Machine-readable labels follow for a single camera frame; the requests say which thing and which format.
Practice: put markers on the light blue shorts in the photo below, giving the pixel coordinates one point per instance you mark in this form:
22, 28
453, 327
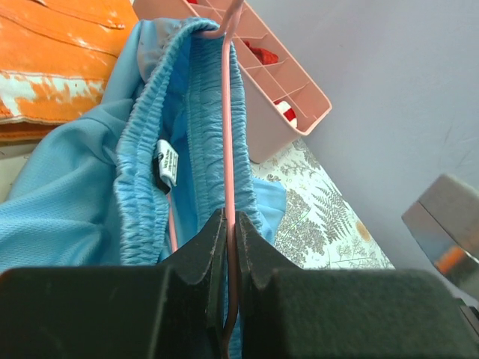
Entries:
167, 85

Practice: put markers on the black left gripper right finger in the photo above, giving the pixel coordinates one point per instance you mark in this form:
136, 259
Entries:
289, 312

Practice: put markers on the floral table mat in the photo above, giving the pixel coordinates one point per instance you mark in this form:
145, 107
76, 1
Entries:
325, 217

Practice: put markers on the pink wire hanger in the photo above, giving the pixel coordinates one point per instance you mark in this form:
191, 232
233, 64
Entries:
201, 310

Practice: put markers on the red white item in organizer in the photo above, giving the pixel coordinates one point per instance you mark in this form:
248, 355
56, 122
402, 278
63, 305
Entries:
287, 111

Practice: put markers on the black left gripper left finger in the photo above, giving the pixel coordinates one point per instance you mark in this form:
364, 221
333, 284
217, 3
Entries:
83, 312

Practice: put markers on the pink compartment organizer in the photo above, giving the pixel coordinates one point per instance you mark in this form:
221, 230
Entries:
268, 131

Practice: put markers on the orange bleached denim shorts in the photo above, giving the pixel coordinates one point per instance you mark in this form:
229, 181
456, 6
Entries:
56, 60

